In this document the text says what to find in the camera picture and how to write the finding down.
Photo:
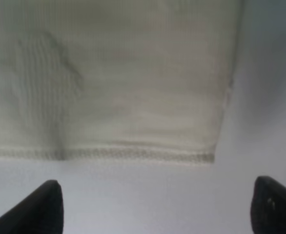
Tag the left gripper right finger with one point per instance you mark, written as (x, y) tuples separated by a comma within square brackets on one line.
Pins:
[(268, 206)]

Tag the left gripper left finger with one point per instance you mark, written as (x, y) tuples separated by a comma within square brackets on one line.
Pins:
[(41, 212)]

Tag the white towel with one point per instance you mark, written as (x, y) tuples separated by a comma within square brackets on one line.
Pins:
[(128, 79)]

